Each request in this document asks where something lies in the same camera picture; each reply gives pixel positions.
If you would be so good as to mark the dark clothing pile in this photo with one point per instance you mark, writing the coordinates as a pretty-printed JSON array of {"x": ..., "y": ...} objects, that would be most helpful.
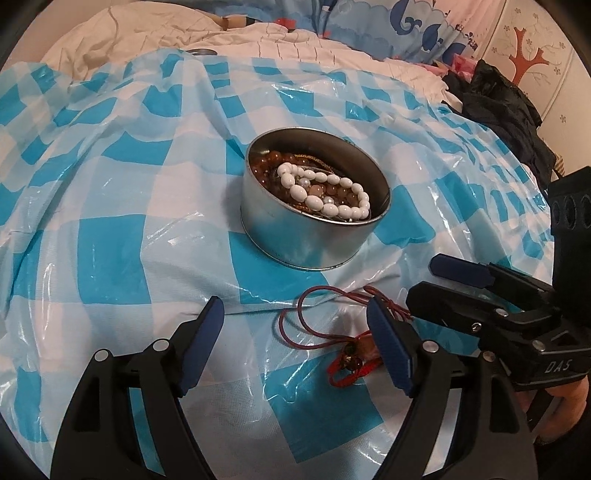
[{"x": 503, "y": 110}]

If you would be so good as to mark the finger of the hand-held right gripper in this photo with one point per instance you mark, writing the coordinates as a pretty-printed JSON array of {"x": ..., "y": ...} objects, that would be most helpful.
[
  {"x": 457, "y": 270},
  {"x": 443, "y": 302}
]

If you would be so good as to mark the blue checkered plastic sheet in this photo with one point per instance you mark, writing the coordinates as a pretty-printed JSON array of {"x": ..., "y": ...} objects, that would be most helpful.
[{"x": 138, "y": 184}]

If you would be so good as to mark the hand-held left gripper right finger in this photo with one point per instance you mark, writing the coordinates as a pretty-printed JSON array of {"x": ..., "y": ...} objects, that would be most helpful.
[{"x": 390, "y": 346}]

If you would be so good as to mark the round metal tin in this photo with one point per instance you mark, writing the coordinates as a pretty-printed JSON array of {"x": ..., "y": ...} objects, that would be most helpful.
[{"x": 277, "y": 240}]

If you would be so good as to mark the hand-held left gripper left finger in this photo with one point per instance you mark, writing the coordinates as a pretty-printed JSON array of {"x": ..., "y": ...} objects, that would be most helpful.
[{"x": 203, "y": 341}]

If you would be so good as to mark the pink cloth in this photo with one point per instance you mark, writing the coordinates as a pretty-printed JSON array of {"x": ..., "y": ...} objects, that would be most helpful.
[{"x": 457, "y": 64}]

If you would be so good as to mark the white striped duvet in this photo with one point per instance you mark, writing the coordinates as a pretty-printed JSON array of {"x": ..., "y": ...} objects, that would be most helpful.
[{"x": 138, "y": 37}]

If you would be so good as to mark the person's right hand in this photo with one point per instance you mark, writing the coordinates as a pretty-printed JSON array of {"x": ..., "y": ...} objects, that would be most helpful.
[{"x": 570, "y": 406}]

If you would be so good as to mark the whale print blue quilt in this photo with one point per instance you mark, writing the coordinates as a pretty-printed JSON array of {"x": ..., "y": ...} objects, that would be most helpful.
[{"x": 369, "y": 27}]

